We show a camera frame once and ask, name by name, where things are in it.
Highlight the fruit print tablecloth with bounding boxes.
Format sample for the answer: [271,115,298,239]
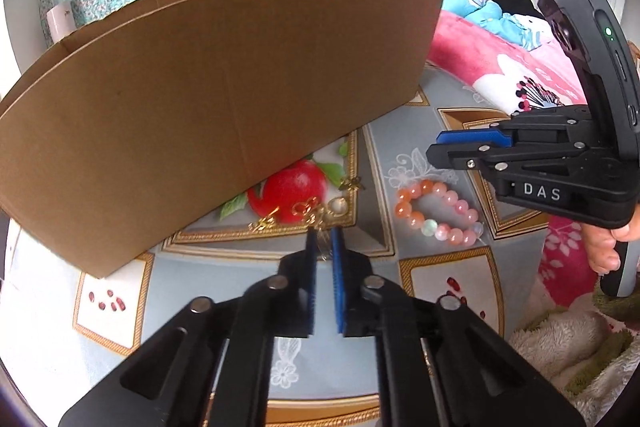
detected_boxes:
[0,67,566,427]

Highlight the blue cartoon blanket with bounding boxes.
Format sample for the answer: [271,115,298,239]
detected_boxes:
[442,0,556,52]

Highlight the pink floral blanket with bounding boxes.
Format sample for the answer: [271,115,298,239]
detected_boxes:
[427,12,608,308]

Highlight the brown cardboard box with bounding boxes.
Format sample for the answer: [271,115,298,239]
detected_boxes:
[0,0,446,280]

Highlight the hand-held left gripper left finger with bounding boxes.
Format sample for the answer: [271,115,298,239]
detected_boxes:
[57,227,318,427]

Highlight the white green fleece blanket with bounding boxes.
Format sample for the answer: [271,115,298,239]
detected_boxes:
[507,279,640,423]

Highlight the person's right hand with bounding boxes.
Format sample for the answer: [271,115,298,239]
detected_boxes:
[580,207,640,277]

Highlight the white cylinder bin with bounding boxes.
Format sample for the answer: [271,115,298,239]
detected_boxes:
[46,2,78,44]

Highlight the orange pink bead bracelet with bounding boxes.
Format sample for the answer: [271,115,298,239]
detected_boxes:
[395,179,486,247]

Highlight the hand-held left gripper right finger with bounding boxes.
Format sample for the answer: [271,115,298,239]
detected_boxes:
[330,227,587,427]

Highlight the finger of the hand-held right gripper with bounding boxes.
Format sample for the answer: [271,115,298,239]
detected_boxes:
[426,144,592,182]
[436,106,592,148]

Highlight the gold pearl earring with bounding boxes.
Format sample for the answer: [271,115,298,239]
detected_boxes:
[291,196,349,233]

